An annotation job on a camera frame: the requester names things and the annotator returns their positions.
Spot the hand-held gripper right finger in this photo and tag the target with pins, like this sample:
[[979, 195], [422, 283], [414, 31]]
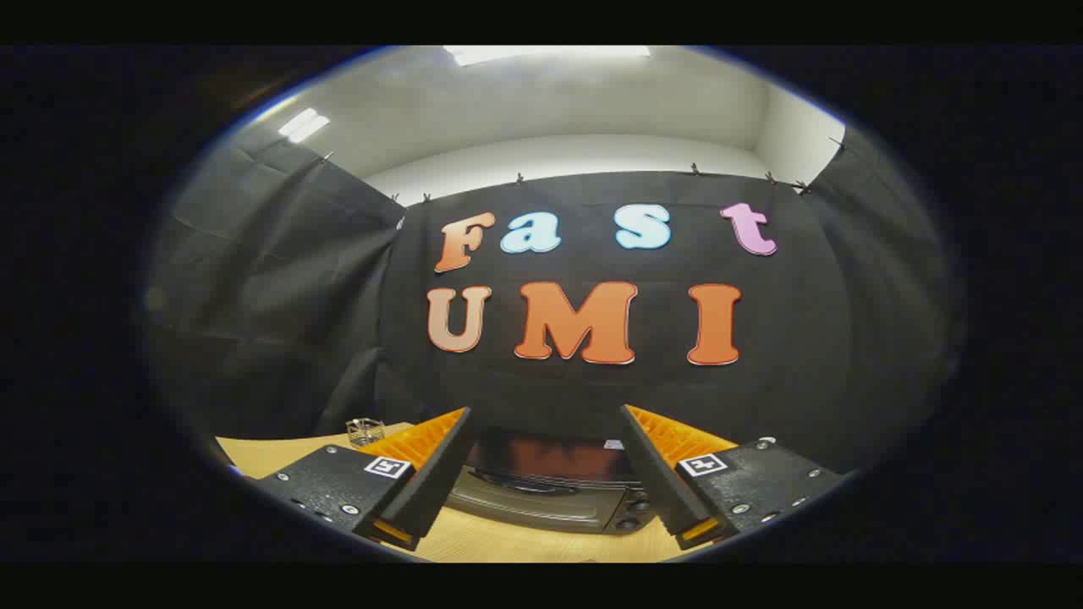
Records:
[[656, 482]]

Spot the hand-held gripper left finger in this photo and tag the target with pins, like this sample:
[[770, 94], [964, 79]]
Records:
[[440, 482]]

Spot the black toaster oven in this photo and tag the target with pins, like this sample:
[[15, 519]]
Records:
[[541, 501]]

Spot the ceiling light panel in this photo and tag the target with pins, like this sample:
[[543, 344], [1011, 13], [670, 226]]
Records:
[[303, 125], [546, 54]]

